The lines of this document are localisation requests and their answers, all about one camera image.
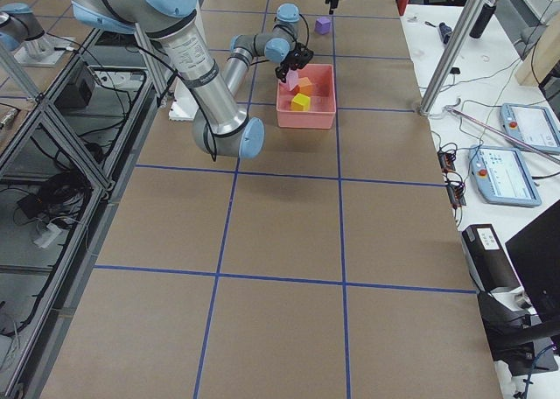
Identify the black monitor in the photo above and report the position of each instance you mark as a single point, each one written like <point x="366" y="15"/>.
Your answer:
<point x="534" y="253"/>

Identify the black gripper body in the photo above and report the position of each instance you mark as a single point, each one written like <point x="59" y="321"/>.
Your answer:
<point x="292" y="60"/>

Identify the purple foam block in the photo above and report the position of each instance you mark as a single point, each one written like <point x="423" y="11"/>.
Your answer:
<point x="323" y="25"/>

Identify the far blue teach pendant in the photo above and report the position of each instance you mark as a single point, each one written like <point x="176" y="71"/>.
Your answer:
<point x="533" y="125"/>

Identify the near blue teach pendant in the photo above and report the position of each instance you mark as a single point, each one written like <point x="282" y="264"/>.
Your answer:
<point x="502" y="177"/>

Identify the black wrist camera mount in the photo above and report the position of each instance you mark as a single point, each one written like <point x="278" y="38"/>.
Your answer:
<point x="306" y="55"/>

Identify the black box white label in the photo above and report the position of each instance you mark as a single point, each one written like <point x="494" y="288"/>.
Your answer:
<point x="487" y="259"/>

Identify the yellow foam block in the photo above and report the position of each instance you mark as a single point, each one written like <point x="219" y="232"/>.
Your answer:
<point x="300" y="102"/>

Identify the pink foam block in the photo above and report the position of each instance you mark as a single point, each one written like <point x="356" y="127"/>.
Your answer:
<point x="291" y="80"/>

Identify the black water bottle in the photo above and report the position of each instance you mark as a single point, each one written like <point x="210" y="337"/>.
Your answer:
<point x="483" y="19"/>

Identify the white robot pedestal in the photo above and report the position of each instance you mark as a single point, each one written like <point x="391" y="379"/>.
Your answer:
<point x="184" y="106"/>

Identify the aluminium frame post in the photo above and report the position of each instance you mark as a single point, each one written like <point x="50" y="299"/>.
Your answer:
<point x="466" y="21"/>

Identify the pink plastic bin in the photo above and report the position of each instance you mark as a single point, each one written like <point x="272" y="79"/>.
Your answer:
<point x="323" y="100"/>

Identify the orange foam block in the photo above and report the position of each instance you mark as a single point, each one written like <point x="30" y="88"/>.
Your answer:
<point x="305" y="86"/>

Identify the blue teach pendant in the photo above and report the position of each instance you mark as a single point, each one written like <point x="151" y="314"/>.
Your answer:
<point x="502" y="177"/>
<point x="533" y="125"/>

